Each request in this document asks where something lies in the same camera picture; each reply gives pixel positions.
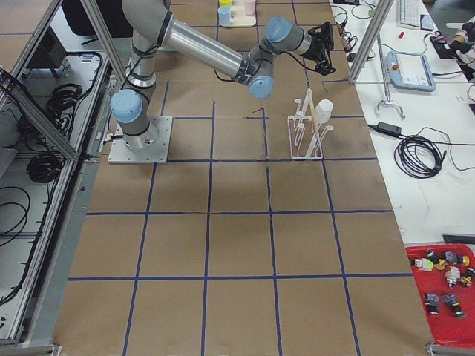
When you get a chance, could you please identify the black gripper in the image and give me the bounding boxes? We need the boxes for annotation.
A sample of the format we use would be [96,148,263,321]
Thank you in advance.
[306,21,336,73]

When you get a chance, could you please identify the white cup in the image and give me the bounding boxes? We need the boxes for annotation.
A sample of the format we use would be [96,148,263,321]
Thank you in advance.
[314,99,333,124]

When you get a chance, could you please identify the light blue cup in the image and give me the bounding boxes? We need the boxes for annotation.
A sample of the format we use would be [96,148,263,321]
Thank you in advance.
[218,6,232,27]

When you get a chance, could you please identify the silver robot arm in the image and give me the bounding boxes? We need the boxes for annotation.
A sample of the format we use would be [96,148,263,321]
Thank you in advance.
[122,1,335,99]

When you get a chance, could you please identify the pink cup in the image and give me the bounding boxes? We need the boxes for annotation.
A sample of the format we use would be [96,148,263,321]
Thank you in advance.
[243,0,256,16]

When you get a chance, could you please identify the yellow cup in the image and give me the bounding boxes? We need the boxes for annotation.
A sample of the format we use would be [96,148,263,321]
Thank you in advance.
[219,0,232,7]

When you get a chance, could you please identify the grabber reach tool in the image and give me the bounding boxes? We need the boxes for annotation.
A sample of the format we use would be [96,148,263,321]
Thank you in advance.
[375,35,405,119]

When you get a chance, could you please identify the black power adapter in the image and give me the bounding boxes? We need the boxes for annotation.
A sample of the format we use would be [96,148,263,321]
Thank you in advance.
[368,122,402,138]

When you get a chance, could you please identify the blue teach pendant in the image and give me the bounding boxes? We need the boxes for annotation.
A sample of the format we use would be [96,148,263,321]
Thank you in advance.
[386,51,436,92]

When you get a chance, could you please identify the cream rabbit tray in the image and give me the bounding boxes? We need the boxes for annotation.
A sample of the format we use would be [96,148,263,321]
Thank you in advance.
[218,7,257,27]

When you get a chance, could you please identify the white keyboard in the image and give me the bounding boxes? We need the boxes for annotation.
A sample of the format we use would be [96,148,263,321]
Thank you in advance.
[396,0,421,30]

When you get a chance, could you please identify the red parts tray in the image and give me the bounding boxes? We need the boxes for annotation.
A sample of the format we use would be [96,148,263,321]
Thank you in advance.
[406,244,474,349]

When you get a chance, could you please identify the white wire cup rack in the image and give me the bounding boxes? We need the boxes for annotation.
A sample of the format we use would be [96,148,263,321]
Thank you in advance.
[287,88,334,160]

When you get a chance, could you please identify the aluminium frame post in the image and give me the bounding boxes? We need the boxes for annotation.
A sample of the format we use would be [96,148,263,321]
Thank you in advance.
[348,0,393,84]

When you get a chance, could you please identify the coiled black cable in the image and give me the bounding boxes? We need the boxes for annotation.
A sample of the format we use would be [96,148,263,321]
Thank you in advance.
[393,126,452,181]

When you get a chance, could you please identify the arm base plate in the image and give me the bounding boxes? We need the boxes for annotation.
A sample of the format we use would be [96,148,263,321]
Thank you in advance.
[108,116,173,164]

